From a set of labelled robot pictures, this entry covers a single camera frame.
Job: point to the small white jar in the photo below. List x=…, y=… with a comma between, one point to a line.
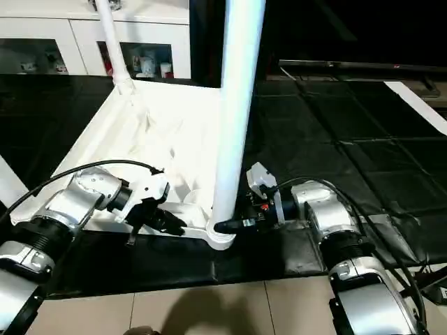
x=166, y=70

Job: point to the black work mat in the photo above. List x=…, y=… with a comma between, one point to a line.
x=349, y=139

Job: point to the black box with label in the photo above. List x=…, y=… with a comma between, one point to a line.
x=206, y=35

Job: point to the white glass door cabinet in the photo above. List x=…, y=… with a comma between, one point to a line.
x=70, y=28

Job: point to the black tripod stand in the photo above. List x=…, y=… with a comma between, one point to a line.
x=429, y=286

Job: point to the black long rail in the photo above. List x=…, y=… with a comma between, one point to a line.
x=366, y=66

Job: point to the white flat strip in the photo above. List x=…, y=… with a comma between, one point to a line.
x=415, y=104

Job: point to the white plastic table top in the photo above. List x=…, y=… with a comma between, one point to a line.
x=139, y=139

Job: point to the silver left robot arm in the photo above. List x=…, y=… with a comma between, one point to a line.
x=84, y=192

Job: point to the dark rounded foot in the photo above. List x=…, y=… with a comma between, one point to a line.
x=139, y=331

